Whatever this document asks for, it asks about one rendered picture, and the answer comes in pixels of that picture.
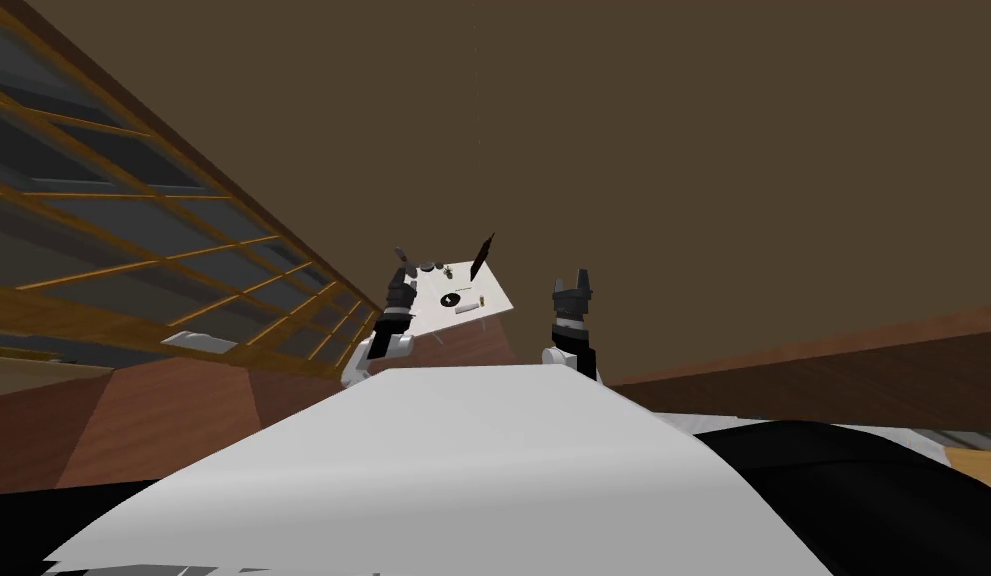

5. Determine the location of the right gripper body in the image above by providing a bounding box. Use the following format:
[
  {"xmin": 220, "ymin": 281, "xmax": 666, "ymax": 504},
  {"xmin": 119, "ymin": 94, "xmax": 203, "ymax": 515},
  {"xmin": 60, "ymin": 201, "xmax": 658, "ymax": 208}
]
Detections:
[{"xmin": 551, "ymin": 287, "xmax": 593, "ymax": 321}]

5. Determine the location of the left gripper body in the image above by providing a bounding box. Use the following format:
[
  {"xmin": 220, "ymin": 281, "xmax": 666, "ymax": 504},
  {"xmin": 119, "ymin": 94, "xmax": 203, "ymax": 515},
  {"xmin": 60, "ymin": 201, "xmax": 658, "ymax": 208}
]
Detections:
[{"xmin": 385, "ymin": 269, "xmax": 419, "ymax": 312}]

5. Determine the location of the white table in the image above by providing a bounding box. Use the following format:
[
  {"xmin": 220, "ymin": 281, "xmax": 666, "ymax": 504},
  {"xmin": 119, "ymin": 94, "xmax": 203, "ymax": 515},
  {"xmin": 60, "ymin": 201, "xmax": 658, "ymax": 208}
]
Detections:
[{"xmin": 397, "ymin": 259, "xmax": 516, "ymax": 338}]

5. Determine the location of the dark brown long stick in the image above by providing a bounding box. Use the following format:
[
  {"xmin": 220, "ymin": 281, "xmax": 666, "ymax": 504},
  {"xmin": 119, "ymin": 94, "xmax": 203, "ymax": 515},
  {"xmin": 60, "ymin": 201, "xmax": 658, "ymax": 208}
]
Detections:
[{"xmin": 468, "ymin": 231, "xmax": 497, "ymax": 284}]

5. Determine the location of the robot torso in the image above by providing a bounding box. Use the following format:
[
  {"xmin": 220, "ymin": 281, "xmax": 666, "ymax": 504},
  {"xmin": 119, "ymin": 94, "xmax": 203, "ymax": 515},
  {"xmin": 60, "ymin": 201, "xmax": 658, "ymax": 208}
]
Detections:
[{"xmin": 42, "ymin": 363, "xmax": 834, "ymax": 576}]

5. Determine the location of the window with wooden frame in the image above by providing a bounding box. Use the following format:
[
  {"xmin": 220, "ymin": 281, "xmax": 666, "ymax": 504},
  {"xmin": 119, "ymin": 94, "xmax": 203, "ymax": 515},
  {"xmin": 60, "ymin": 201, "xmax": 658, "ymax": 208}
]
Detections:
[{"xmin": 0, "ymin": 0, "xmax": 386, "ymax": 379}]

